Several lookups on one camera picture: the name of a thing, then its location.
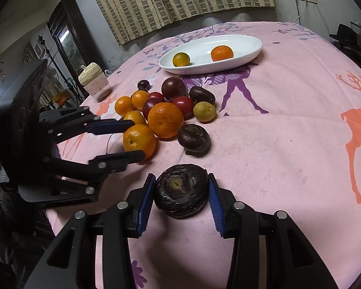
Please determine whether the small orange kumquat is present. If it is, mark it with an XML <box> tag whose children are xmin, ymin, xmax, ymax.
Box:
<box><xmin>131</xmin><ymin>90</ymin><xmax>148</xmax><ymax>110</ymax></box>
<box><xmin>114</xmin><ymin>96</ymin><xmax>135</xmax><ymax>118</ymax></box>

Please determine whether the yellow-orange citrus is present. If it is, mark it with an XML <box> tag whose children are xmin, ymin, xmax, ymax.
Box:
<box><xmin>123</xmin><ymin>110</ymin><xmax>147</xmax><ymax>125</ymax></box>

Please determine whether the small red tomato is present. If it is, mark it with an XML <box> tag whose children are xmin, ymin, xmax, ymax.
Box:
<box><xmin>148</xmin><ymin>91</ymin><xmax>165</xmax><ymax>101</ymax></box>

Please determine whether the large orange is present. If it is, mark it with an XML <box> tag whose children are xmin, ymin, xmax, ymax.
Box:
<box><xmin>148</xmin><ymin>102</ymin><xmax>184</xmax><ymax>140</ymax></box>

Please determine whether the dark purple passion fruit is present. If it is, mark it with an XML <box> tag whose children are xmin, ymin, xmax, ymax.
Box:
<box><xmin>154</xmin><ymin>164</ymin><xmax>209</xmax><ymax>219</ymax></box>

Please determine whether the large dark plum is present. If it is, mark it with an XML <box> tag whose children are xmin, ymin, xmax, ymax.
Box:
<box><xmin>161</xmin><ymin>77</ymin><xmax>187</xmax><ymax>102</ymax></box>

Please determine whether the wrinkled dark passion fruit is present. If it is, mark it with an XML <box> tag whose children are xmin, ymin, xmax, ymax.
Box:
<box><xmin>177</xmin><ymin>124</ymin><xmax>211</xmax><ymax>157</ymax></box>

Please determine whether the oblong dark passion fruit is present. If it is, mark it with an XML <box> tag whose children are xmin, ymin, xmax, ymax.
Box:
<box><xmin>189</xmin><ymin>86</ymin><xmax>216</xmax><ymax>105</ymax></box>

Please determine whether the cream lidded cup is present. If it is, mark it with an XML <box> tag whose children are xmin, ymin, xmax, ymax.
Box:
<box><xmin>78</xmin><ymin>63</ymin><xmax>112</xmax><ymax>102</ymax></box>

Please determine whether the dark wooden framed cabinet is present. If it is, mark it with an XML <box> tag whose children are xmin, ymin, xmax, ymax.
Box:
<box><xmin>47</xmin><ymin>0</ymin><xmax>105</xmax><ymax>97</ymax></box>

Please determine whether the yellow-green citrus on plate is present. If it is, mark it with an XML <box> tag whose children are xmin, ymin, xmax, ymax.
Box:
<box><xmin>172</xmin><ymin>52</ymin><xmax>190</xmax><ymax>67</ymax></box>

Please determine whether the pink patterned tablecloth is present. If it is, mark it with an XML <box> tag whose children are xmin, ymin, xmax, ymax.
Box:
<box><xmin>83</xmin><ymin>22</ymin><xmax>361</xmax><ymax>288</ymax></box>

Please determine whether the orange tangerine on plate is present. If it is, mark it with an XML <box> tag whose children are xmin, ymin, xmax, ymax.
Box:
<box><xmin>211</xmin><ymin>45</ymin><xmax>234</xmax><ymax>62</ymax></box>

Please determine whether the white oval plate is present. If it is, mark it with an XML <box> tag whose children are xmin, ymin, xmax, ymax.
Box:
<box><xmin>158</xmin><ymin>35</ymin><xmax>263</xmax><ymax>75</ymax></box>

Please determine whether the black hat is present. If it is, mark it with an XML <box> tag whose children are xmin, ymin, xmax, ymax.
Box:
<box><xmin>329</xmin><ymin>24</ymin><xmax>359</xmax><ymax>49</ymax></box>

